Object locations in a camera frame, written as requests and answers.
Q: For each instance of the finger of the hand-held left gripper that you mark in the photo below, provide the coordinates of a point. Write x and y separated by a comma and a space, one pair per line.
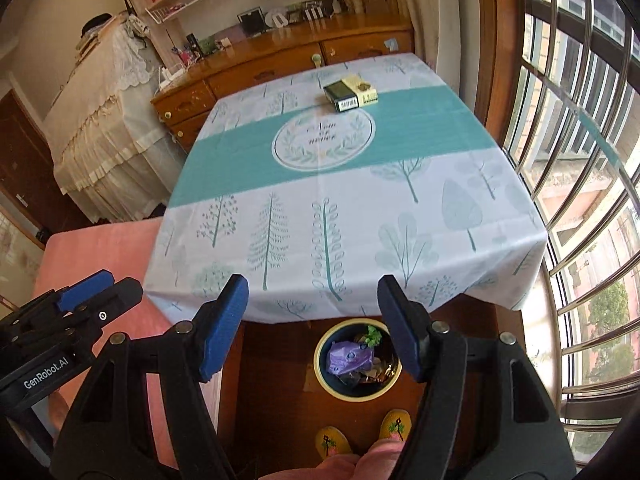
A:
112, 300
85, 292

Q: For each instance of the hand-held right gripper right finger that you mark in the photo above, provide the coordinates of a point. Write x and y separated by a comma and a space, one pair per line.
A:
400, 330

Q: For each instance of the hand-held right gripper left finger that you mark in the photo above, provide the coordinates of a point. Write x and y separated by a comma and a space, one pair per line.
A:
225, 325

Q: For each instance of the green wrapper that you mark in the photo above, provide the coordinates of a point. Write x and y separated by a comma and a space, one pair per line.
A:
372, 337

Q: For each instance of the gold foil wrapper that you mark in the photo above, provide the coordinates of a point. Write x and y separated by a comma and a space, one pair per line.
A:
380, 370

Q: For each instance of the purple plastic pack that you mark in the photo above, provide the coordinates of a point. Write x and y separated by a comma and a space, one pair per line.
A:
347, 357

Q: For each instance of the blue bin with cream rim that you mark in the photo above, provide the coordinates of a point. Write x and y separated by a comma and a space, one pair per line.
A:
350, 396

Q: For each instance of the pink bed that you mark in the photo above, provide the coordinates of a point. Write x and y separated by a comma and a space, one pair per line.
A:
100, 250

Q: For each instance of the brown wooden door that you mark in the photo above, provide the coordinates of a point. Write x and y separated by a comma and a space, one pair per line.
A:
30, 160

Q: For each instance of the tree-print tablecloth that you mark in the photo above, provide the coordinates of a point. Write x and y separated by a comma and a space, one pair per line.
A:
300, 180

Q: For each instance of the white power strip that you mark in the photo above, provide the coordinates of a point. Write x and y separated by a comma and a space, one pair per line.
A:
170, 75

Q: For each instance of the black box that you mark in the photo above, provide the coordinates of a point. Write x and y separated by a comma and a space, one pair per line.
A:
340, 96

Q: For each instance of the cream box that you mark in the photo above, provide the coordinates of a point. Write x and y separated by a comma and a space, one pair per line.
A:
364, 91

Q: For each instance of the black bottle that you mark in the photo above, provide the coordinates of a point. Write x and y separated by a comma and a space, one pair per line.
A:
191, 45

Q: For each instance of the small potted plant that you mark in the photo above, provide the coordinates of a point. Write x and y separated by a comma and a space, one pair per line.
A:
206, 46

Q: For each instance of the wooden dresser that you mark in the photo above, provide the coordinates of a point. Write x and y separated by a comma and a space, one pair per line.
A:
280, 50

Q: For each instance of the window grille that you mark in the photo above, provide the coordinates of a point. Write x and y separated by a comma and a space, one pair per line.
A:
575, 110

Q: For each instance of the white round ornament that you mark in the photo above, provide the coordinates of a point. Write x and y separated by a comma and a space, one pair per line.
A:
279, 18

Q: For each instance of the cream curtain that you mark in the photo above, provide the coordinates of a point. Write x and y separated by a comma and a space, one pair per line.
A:
435, 20

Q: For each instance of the striped gift box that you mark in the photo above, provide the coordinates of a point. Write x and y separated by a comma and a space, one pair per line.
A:
313, 12

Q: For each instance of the black picture frame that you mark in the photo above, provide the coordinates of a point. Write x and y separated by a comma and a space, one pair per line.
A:
251, 21

